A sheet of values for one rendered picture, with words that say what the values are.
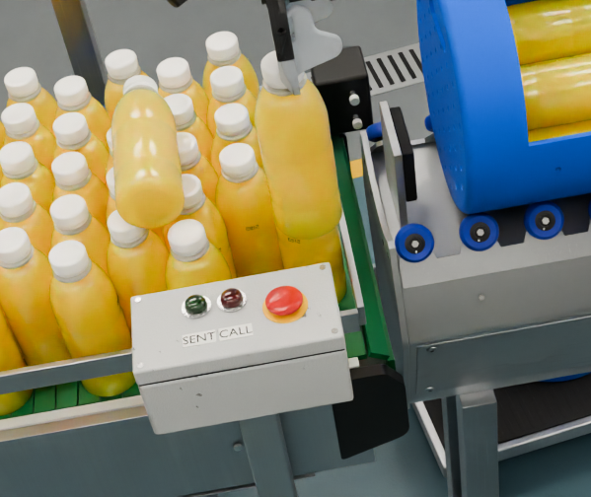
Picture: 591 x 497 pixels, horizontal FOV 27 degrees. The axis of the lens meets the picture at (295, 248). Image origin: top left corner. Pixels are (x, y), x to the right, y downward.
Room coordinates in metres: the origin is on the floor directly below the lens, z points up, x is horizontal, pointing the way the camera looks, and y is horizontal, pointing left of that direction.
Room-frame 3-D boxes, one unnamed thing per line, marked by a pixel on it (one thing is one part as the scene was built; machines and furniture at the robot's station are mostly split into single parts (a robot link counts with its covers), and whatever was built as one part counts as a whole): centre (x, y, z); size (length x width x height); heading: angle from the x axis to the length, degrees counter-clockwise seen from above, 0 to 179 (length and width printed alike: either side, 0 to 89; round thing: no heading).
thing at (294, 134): (0.92, -0.02, 1.18); 0.07 x 0.07 x 0.19
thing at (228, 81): (1.18, 0.04, 1.09); 0.04 x 0.04 x 0.02
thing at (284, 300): (0.80, 0.02, 1.11); 0.04 x 0.04 x 0.01
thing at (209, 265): (0.93, 0.11, 0.99); 0.07 x 0.07 x 0.19
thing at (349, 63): (1.29, -0.10, 0.95); 0.10 x 0.07 x 0.10; 179
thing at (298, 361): (0.80, 0.07, 1.05); 0.20 x 0.10 x 0.10; 89
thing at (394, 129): (1.09, -0.14, 0.99); 0.10 x 0.02 x 0.12; 179
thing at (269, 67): (0.92, -0.02, 1.28); 0.04 x 0.04 x 0.02
